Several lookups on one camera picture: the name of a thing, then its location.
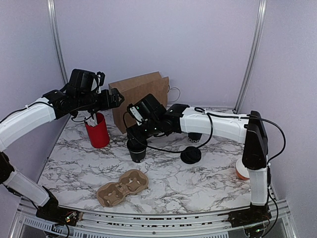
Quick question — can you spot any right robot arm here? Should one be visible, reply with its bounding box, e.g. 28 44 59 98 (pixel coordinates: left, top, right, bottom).
126 94 271 227

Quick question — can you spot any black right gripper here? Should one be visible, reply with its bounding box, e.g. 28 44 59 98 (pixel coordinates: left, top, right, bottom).
126 119 160 145

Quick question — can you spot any black plastic cup lid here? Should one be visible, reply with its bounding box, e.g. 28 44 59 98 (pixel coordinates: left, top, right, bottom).
127 140 148 153

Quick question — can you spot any aluminium post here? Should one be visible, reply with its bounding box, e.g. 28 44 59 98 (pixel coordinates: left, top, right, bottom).
233 0 267 113
47 0 68 93

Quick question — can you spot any right aluminium post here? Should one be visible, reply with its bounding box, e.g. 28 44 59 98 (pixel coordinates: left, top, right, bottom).
233 0 267 113

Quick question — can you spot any orange white bowl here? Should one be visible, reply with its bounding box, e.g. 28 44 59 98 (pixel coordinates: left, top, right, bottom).
235 159 250 180

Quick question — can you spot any brown paper bag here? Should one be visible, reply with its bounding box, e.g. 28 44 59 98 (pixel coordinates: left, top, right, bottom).
108 71 169 134

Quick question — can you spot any red cylindrical holder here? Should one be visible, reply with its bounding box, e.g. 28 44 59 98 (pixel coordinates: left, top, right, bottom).
85 113 110 148

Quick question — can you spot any black paper coffee cup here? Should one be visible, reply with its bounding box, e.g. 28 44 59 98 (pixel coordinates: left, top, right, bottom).
129 149 146 163

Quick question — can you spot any brown cardboard cup carrier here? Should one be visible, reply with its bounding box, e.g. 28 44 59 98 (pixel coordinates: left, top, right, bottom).
96 169 149 207

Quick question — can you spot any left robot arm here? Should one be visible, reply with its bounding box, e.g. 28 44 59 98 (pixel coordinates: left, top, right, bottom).
0 69 124 226

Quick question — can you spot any white wrapped straw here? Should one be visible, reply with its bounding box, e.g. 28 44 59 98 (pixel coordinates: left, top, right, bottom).
85 116 97 126
92 113 98 126

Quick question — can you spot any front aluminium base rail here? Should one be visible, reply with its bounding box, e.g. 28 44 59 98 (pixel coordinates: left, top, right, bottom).
9 198 299 238

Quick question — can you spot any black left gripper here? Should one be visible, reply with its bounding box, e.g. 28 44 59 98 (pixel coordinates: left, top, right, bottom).
76 87 124 114

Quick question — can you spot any stack of black lids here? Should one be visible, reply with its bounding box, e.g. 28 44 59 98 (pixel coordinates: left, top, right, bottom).
180 146 202 165

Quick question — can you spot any left aluminium post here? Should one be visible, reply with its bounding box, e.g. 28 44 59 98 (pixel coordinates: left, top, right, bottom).
47 0 68 93

